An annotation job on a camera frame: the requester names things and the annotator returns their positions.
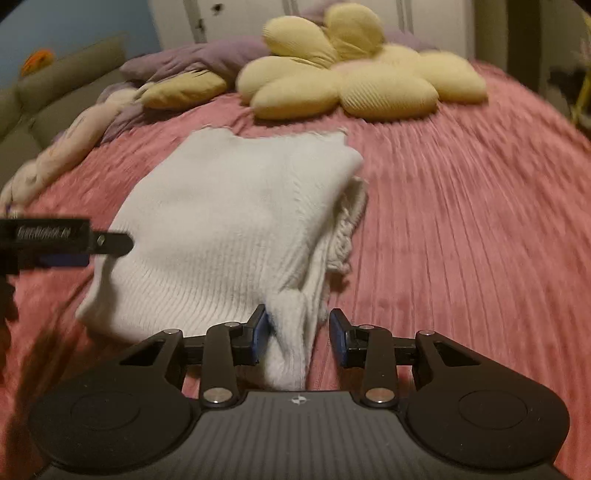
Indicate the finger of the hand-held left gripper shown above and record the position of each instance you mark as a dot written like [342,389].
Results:
[113,243]

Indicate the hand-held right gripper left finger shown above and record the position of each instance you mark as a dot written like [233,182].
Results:
[261,333]

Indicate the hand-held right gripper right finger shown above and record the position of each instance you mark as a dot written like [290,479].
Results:
[336,333]

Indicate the white knit sweater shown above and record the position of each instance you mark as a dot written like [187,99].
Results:
[221,221]

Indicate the long cream plush toy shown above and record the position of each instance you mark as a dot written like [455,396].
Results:
[60,147]

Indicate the pink ribbed blanket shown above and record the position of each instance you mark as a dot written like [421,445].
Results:
[461,230]

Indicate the small yellow ribbed cushion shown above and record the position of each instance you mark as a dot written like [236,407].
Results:
[184,90]

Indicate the small orange toy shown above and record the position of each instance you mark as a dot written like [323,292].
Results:
[37,61]

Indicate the purple duvet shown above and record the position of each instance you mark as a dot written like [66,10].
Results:
[194,57]

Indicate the yellow flower pillow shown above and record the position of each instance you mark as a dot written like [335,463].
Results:
[378,92]

